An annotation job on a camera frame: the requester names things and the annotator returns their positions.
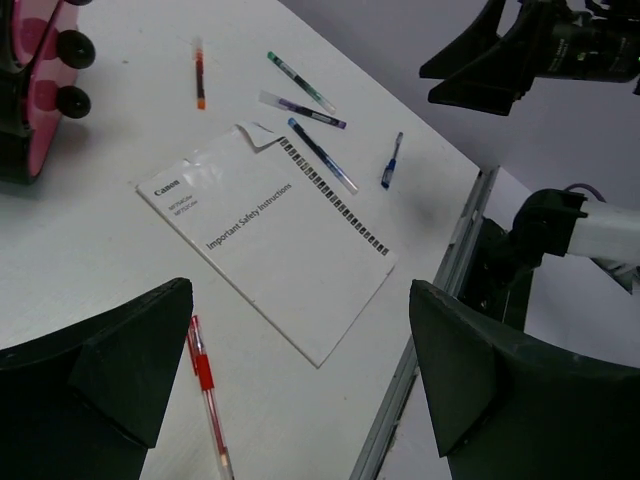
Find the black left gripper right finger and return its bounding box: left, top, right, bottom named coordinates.
left=421, top=302, right=639, bottom=479

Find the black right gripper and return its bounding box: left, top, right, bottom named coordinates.
left=419, top=0, right=639, bottom=116

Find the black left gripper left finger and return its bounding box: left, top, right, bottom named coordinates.
left=1, top=278, right=193, bottom=479

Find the red gel pen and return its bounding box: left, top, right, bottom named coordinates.
left=187, top=315, right=235, bottom=480

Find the blue ballpoint pen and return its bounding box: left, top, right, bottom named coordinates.
left=381, top=132, right=404, bottom=190

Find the white Canon safety booklet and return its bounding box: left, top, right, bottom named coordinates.
left=137, top=122, right=397, bottom=366

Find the black pink drawer organizer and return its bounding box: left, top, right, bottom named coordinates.
left=1, top=0, right=96, bottom=184

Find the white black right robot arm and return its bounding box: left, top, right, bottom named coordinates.
left=419, top=1, right=639, bottom=330

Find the green capped clear pen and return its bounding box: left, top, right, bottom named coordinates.
left=267, top=51, right=336, bottom=114

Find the blue capped clear pen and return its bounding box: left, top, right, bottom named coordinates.
left=288, top=118, right=359, bottom=195

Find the purple capped clear pen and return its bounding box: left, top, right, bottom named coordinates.
left=258, top=90, right=347, bottom=130

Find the orange capped dark pen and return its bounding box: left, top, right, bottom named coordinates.
left=193, top=37, right=206, bottom=110

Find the aluminium table edge rail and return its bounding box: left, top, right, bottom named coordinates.
left=350, top=167, right=500, bottom=479

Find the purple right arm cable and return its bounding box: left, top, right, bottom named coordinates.
left=564, top=182, right=604, bottom=202

